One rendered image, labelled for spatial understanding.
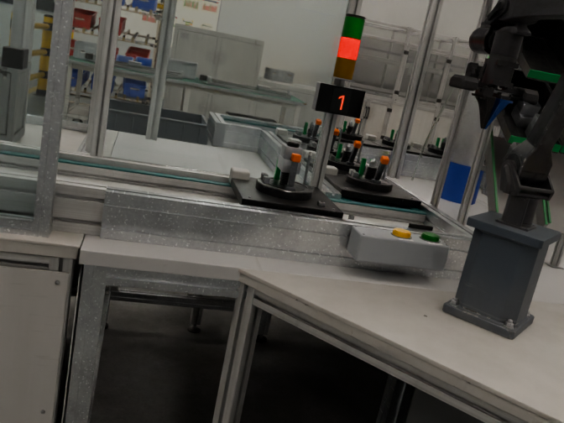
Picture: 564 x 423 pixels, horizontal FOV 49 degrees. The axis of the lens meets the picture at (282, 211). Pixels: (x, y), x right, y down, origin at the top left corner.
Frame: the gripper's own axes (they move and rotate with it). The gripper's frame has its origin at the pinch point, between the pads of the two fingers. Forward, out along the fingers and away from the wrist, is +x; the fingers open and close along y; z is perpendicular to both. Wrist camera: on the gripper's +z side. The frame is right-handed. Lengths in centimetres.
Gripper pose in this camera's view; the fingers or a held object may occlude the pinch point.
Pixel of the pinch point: (488, 112)
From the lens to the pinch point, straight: 142.4
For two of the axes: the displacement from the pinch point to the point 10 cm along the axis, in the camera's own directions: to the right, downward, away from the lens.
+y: -9.6, -1.3, -2.4
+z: -1.9, -2.9, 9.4
